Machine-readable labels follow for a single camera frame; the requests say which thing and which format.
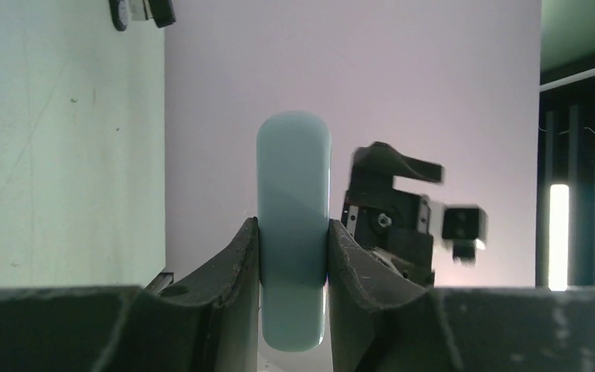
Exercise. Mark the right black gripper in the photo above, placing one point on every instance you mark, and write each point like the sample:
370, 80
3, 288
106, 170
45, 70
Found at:
393, 225

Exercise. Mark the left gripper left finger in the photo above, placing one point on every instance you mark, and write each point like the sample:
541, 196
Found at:
206, 321

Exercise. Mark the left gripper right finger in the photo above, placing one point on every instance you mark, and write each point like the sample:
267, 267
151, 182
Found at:
380, 321

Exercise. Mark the light blue stapler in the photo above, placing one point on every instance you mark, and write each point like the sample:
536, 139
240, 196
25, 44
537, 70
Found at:
293, 153

